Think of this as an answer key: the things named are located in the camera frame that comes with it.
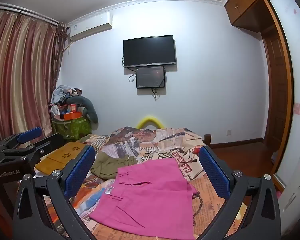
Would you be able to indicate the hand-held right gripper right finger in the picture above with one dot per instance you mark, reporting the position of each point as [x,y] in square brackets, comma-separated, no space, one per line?
[212,171]

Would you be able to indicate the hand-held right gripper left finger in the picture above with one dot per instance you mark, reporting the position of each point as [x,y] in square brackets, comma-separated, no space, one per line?
[80,170]

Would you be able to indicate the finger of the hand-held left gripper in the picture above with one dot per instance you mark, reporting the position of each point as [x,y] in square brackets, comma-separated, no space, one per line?
[30,133]
[50,142]

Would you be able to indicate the pink pants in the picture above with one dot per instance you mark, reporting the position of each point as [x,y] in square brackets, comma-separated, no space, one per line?
[150,200]

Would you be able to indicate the mustard yellow garment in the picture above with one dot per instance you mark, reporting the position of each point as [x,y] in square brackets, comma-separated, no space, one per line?
[57,158]

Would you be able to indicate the green patterned basket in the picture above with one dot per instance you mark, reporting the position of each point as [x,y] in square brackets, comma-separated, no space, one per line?
[70,130]

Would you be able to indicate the olive green garment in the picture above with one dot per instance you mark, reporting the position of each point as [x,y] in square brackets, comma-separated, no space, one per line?
[110,166]

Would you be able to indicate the orange box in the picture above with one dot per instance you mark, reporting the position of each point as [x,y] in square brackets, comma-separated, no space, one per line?
[72,115]

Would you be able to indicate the pile of clutter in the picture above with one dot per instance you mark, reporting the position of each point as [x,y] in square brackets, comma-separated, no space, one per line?
[61,96]

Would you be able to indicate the grey plush toy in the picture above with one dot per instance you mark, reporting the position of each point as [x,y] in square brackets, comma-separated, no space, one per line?
[91,110]

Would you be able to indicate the newspaper printed blanket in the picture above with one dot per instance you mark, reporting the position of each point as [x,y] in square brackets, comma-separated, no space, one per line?
[165,142]

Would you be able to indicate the striped red curtain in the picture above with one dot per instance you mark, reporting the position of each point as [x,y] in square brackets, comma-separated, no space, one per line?
[20,75]

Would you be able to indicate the yellow foam arch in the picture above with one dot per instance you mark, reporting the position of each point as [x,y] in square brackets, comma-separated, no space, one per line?
[150,120]

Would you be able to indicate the wooden door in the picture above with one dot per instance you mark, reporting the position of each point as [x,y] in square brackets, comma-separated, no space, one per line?
[277,92]

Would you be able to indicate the white air conditioner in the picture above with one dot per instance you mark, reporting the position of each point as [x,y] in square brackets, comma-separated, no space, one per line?
[90,28]

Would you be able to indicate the wooden overhead cabinet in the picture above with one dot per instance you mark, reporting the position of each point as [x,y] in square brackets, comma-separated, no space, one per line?
[247,2]

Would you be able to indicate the wooden bed post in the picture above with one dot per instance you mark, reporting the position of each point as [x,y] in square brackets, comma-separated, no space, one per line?
[207,140]

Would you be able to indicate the white wall socket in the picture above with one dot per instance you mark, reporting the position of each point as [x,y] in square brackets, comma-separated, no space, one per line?
[229,132]

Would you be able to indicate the small black wall monitor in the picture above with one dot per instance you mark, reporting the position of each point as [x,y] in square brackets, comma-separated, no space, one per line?
[150,77]

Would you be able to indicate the curtain rail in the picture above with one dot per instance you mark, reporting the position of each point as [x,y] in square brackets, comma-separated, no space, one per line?
[27,12]

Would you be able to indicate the black wall television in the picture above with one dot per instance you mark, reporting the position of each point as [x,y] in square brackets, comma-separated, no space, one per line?
[150,51]

